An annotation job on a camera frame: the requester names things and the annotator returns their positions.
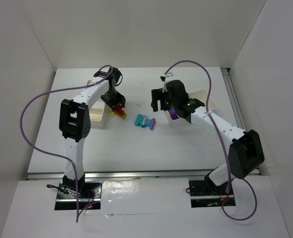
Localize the red yellow green lego pile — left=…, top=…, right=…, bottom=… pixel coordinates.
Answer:
left=109, top=105, right=127, bottom=119

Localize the purple curved lego base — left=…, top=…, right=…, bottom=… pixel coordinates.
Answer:
left=149, top=118, right=156, bottom=130

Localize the teal character lego figure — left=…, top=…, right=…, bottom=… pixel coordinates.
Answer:
left=135, top=114, right=151, bottom=128

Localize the purple printed lego brick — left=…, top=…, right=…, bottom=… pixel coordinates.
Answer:
left=168, top=109, right=180, bottom=120

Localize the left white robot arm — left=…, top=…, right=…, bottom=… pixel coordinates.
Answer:
left=59, top=67, right=126, bottom=190

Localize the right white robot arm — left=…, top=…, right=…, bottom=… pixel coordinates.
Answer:
left=151, top=80, right=265, bottom=189

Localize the left white divided tray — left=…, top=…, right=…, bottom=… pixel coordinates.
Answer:
left=86, top=82, right=107, bottom=128

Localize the white divided tray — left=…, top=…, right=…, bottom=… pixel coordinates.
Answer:
left=165, top=88, right=219, bottom=128
left=86, top=82, right=107, bottom=128

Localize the right white divided tray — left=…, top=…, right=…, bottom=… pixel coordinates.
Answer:
left=165, top=88, right=219, bottom=128

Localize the aluminium rail right side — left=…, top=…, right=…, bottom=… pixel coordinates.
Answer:
left=220, top=67, right=261, bottom=176

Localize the aluminium rail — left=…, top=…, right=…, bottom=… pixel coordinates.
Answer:
left=27, top=170, right=210, bottom=180
left=220, top=67, right=261, bottom=176

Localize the aluminium rail front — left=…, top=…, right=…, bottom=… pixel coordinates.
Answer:
left=27, top=170, right=210, bottom=180

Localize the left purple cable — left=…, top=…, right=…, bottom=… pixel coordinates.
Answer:
left=20, top=64, right=114, bottom=223

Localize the purple cable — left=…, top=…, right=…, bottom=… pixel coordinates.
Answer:
left=20, top=64, right=114, bottom=223
left=161, top=60, right=258, bottom=221

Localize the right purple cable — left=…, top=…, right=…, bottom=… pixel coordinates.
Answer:
left=161, top=60, right=258, bottom=221

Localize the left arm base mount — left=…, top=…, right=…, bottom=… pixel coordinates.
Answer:
left=46, top=178, right=102, bottom=211

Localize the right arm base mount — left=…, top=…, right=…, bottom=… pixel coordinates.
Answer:
left=185, top=176, right=236, bottom=208

